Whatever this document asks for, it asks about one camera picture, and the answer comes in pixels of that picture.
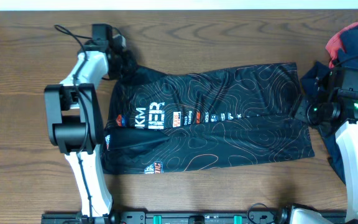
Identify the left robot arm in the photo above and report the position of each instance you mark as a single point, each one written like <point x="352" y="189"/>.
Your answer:
<point x="75" y="125"/>

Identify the red garment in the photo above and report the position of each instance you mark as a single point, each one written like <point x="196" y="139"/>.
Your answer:
<point x="335" y="43"/>

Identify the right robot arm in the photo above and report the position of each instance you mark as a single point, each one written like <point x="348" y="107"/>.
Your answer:
<point x="335" y="113"/>

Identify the black printed cycling jersey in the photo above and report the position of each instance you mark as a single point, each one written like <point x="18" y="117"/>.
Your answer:
<point x="237" y="116"/>

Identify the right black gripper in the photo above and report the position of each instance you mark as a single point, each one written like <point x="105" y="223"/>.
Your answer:
<point x="299" y="110"/>

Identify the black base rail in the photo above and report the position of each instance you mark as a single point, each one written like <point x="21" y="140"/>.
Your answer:
<point x="178" y="218"/>

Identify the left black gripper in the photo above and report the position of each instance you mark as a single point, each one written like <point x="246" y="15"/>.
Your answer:
<point x="127" y="62"/>

